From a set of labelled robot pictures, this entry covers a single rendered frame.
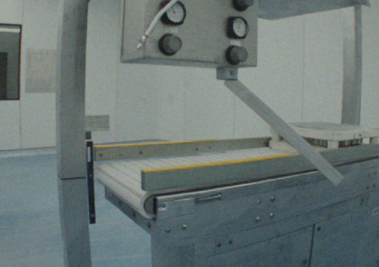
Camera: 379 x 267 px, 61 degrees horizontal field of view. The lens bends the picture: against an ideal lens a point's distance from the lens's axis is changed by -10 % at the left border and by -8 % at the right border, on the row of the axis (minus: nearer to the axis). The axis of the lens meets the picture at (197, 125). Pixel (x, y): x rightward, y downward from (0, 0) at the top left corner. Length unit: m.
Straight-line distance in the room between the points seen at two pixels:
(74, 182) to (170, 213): 0.30
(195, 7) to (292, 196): 0.46
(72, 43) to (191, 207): 0.44
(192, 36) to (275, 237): 0.53
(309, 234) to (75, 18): 0.79
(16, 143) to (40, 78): 1.07
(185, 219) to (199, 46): 0.29
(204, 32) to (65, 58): 0.35
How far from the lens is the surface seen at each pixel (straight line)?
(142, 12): 0.54
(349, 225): 1.14
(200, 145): 0.93
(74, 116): 0.81
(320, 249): 1.04
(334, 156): 0.89
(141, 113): 6.52
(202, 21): 0.57
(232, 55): 0.59
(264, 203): 0.74
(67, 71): 0.81
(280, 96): 4.72
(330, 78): 4.33
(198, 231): 0.65
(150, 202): 0.60
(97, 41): 6.15
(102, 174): 0.78
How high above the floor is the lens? 0.98
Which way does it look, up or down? 5 degrees down
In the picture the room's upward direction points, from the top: 1 degrees clockwise
